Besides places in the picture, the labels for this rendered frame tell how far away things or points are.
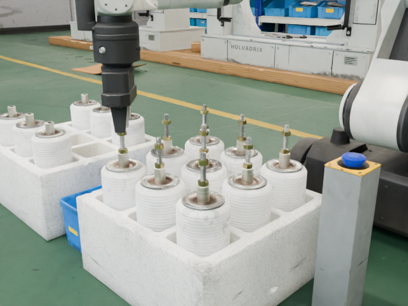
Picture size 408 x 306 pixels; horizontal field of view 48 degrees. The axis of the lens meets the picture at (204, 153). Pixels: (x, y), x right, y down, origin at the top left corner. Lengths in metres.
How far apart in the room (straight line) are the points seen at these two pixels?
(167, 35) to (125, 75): 3.35
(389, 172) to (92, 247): 0.70
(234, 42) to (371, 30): 1.05
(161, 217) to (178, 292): 0.14
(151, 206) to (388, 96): 0.52
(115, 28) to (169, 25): 3.36
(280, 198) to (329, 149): 0.34
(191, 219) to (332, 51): 2.34
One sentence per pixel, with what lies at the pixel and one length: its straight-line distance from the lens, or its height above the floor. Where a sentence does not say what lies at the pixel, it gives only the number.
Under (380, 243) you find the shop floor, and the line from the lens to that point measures 1.25.
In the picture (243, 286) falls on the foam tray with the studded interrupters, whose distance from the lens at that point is 0.85.
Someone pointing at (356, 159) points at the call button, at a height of 0.33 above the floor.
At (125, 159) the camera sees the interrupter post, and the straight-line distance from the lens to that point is 0.96.
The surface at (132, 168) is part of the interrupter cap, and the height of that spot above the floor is 0.25.
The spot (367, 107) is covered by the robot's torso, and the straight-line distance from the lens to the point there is 1.02.
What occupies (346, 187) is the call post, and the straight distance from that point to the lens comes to 0.81.
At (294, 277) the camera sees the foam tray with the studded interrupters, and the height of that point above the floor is 0.04.
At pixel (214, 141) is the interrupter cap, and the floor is 0.25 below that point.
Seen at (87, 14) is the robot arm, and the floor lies 0.56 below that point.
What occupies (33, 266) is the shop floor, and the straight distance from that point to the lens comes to 1.15.
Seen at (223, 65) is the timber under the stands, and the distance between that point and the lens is 3.49.
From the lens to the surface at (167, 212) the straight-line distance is 0.86.
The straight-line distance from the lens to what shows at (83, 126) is 1.52.
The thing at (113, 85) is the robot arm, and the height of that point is 0.43.
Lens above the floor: 0.60
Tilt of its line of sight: 20 degrees down
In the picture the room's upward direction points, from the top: straight up
